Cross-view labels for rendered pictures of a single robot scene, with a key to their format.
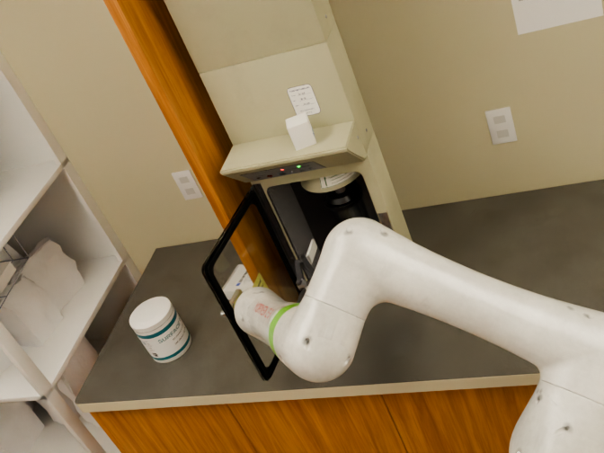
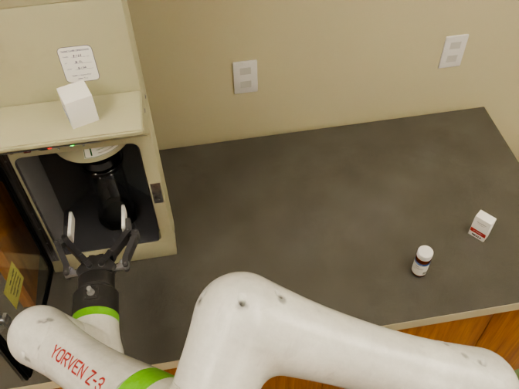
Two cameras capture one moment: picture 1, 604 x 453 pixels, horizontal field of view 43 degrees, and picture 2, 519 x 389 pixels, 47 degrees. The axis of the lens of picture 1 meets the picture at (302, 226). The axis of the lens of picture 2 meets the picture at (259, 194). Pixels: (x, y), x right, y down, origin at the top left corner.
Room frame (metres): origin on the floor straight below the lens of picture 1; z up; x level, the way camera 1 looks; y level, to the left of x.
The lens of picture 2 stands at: (0.71, 0.12, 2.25)
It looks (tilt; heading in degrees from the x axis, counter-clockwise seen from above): 50 degrees down; 325
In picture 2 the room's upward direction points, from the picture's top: 1 degrees counter-clockwise
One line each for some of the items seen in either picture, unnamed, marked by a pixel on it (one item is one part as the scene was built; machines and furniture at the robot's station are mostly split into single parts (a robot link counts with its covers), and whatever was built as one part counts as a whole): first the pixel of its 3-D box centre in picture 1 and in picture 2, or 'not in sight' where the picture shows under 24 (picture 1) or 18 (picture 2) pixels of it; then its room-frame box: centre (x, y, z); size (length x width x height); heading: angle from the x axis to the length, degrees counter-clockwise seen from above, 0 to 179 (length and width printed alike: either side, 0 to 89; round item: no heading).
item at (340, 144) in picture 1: (293, 163); (62, 139); (1.58, -0.04, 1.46); 0.32 x 0.11 x 0.10; 63
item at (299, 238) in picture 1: (341, 204); (95, 165); (1.74, -0.12, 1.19); 0.26 x 0.24 x 0.35; 63
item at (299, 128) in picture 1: (300, 131); (78, 104); (1.56, -0.09, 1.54); 0.05 x 0.05 x 0.06; 82
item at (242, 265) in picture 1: (259, 286); (11, 276); (1.56, 0.16, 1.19); 0.30 x 0.01 x 0.40; 145
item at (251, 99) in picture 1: (325, 164); (82, 125); (1.74, -0.12, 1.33); 0.32 x 0.25 x 0.77; 63
